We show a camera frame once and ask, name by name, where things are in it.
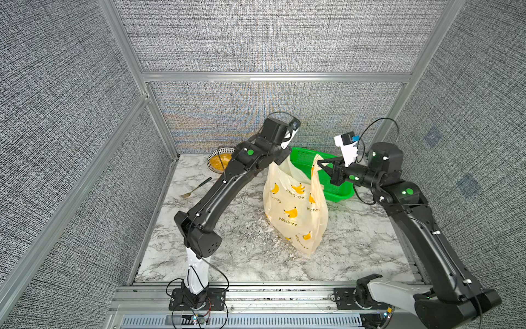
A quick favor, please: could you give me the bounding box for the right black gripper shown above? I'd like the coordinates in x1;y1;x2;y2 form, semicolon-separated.
321;157;388;197

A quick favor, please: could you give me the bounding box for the banana print plastic bag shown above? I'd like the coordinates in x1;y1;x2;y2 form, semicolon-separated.
263;155;328;256

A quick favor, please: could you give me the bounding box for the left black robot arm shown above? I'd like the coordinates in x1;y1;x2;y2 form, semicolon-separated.
174;117;301;298

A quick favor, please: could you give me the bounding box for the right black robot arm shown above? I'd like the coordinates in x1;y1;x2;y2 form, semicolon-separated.
316;143;502;328

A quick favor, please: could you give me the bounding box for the green plastic basket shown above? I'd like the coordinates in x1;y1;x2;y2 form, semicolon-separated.
289;147;357;203

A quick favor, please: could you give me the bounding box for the patterned bowl with yellow food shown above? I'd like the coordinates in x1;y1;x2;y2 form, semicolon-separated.
207;146;235;174

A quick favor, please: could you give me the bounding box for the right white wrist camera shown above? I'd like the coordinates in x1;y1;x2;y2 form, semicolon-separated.
334;131;360;167

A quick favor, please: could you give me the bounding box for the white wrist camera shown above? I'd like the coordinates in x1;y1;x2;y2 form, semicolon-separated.
281;119;301;149
334;131;360;167

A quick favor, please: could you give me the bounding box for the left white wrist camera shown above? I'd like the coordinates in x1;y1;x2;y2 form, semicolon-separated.
281;119;301;149

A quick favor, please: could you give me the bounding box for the black handled fork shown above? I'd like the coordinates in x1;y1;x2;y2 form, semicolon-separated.
180;177;212;199

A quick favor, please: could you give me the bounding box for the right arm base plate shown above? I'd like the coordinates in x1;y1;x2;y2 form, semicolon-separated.
331;287;389;311

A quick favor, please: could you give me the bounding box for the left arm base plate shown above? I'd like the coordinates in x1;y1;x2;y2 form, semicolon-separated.
168;285;226;311

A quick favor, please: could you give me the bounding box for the aluminium front rail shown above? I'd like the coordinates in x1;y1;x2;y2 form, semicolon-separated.
102;281;457;329

